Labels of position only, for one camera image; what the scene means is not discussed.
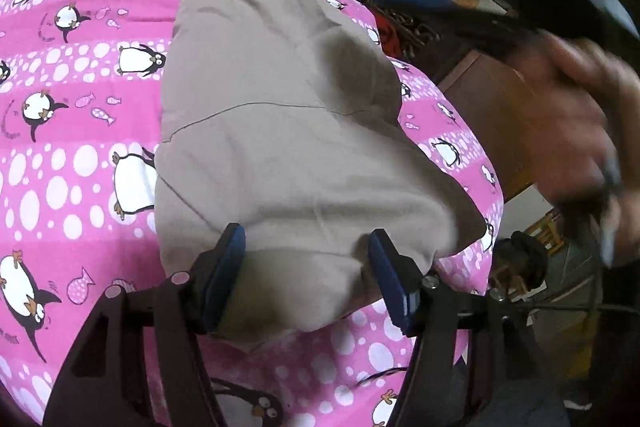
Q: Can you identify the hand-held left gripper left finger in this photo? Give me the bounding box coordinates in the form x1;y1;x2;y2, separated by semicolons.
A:
42;223;247;427

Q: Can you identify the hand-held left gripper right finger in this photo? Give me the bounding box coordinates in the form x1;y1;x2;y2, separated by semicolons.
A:
367;229;571;427

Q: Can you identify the beige garment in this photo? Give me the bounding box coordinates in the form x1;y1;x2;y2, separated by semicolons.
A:
154;0;488;353

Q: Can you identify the person's right hand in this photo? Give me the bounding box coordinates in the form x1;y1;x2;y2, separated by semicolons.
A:
515;34;640;268

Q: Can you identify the brown wooden cabinet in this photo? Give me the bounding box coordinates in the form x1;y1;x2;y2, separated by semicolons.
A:
437;49;556;202

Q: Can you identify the dark wooden furniture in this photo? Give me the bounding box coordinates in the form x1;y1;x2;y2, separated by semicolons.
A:
320;0;526;78

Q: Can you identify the pink penguin print blanket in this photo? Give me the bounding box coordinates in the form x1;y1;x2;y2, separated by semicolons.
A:
0;0;506;427

